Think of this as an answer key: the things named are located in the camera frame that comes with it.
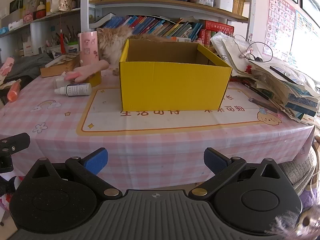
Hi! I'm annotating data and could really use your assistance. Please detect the red round jar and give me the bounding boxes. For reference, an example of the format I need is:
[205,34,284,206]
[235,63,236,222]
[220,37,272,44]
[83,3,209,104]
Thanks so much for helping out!
[36,2,47,19]

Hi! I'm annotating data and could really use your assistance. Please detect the small white bottle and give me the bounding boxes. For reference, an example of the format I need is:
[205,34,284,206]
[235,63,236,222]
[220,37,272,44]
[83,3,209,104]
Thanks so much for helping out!
[53,76,75,89]

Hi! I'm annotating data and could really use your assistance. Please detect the pink checked desktop cloth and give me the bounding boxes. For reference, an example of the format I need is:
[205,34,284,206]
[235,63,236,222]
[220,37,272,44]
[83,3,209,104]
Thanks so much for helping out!
[0,67,316,193]

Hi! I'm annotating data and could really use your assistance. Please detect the pink plush toy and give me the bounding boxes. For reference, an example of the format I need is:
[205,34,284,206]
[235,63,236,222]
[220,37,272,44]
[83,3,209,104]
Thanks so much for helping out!
[63,60,110,83]

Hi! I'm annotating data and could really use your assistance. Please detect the white dropper bottle dark label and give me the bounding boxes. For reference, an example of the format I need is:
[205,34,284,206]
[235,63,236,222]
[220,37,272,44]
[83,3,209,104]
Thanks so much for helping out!
[54,83,92,97]

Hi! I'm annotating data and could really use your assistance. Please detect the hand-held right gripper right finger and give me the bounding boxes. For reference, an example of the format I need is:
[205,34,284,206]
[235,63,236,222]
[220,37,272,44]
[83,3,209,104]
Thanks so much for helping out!
[188,147,292,198]

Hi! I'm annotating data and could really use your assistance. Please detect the pink printed pouch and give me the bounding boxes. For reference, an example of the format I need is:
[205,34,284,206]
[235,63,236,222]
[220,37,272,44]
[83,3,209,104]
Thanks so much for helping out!
[0,57,15,77]

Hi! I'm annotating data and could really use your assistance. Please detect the alphabet wall poster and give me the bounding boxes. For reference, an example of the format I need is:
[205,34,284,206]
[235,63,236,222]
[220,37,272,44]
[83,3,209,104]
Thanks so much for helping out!
[265,0,297,62]

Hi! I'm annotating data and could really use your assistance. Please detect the black cable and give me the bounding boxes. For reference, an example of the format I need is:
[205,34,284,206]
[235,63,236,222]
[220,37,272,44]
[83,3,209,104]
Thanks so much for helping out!
[234,34,273,63]

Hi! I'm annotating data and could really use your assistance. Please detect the long-haired ginger cat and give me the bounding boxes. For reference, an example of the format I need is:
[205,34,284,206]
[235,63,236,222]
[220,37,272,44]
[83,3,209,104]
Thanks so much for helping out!
[96,26,165,76]

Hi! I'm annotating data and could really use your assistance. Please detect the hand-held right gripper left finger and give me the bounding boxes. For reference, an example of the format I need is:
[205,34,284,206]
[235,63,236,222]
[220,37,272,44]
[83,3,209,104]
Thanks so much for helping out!
[26,148,123,198]

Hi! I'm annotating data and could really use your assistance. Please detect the pink sticker tumbler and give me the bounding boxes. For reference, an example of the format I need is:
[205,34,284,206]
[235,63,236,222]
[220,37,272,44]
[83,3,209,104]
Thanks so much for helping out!
[79,31,98,67]

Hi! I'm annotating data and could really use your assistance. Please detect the white metal bookshelf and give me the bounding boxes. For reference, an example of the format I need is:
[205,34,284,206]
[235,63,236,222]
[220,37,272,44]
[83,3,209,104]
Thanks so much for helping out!
[80,0,257,43]

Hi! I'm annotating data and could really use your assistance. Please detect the grey chair cushion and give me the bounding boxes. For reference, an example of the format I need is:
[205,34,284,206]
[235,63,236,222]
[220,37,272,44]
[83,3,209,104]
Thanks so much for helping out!
[281,149,319,197]

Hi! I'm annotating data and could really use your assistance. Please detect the white side shelf unit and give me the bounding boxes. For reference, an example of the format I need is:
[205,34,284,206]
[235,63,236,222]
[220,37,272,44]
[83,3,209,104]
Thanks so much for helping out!
[0,7,82,58]

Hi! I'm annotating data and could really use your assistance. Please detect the orange bottle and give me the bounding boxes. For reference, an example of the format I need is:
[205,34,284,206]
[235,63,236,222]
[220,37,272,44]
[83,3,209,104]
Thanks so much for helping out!
[7,79,22,103]

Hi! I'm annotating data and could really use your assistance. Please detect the pile of papers and booklets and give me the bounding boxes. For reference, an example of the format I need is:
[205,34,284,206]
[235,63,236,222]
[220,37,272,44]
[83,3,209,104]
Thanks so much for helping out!
[231,55,320,125]

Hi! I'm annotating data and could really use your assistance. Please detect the white storage box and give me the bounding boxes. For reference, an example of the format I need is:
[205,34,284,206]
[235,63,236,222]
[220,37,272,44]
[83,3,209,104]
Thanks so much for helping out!
[214,0,234,12]

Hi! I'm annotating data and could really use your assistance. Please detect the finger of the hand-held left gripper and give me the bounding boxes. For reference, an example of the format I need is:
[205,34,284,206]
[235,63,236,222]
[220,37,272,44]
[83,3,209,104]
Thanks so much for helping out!
[0,133,30,155]

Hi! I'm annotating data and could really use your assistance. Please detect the wooden chess box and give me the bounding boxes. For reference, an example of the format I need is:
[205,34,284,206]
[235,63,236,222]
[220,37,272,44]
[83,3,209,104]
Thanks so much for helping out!
[40,52,80,78]

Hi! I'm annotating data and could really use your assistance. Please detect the holder of brushes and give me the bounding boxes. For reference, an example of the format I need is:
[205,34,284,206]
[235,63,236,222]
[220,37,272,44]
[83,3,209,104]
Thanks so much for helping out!
[46,25,80,53]

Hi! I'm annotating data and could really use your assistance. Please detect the potted green plant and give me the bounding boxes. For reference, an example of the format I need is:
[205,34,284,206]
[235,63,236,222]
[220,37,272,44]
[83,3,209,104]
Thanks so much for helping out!
[9,0,24,14]

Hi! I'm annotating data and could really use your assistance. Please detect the white box red label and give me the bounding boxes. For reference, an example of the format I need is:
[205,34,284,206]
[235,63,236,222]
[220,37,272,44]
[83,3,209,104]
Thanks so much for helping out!
[22,35,34,56]

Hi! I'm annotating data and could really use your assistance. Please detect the row of colourful books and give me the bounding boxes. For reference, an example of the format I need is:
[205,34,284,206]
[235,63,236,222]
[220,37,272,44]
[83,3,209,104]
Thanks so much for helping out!
[102,15,235,47]

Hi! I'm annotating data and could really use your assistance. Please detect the yellow cardboard box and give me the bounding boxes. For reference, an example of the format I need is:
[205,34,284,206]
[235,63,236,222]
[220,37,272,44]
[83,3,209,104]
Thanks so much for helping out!
[118,39,233,112]

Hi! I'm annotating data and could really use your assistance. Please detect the thick red dictionary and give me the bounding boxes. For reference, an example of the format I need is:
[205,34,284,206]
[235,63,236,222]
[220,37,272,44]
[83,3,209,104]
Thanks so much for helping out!
[199,19,235,34]

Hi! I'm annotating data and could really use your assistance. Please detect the red figurine ornament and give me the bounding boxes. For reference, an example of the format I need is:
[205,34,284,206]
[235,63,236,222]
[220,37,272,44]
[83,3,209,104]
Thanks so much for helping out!
[59,29,66,55]

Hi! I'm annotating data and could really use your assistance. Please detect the white flat device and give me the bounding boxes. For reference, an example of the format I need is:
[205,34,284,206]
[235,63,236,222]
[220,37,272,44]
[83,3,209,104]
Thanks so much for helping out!
[8,19,24,31]

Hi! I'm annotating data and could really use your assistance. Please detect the grey cloth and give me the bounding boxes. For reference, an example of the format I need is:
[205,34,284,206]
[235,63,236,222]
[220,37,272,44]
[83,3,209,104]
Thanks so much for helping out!
[6,53,54,79]

